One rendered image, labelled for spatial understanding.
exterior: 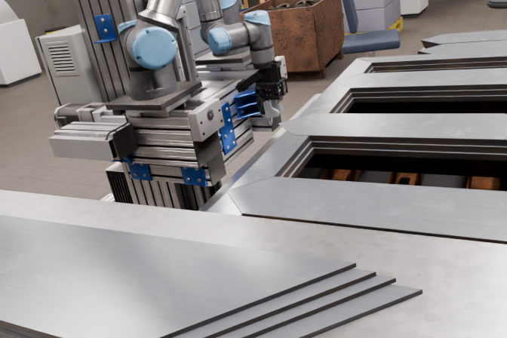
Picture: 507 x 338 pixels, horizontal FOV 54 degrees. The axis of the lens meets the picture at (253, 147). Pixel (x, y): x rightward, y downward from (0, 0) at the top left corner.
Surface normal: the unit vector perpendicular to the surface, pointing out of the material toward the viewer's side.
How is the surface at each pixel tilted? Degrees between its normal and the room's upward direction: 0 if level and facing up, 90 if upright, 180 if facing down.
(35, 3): 90
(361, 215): 0
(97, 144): 90
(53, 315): 0
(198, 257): 0
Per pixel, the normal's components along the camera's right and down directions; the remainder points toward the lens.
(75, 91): -0.46, 0.41
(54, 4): 0.87, 0.04
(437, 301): -0.17, -0.91
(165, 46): 0.35, 0.41
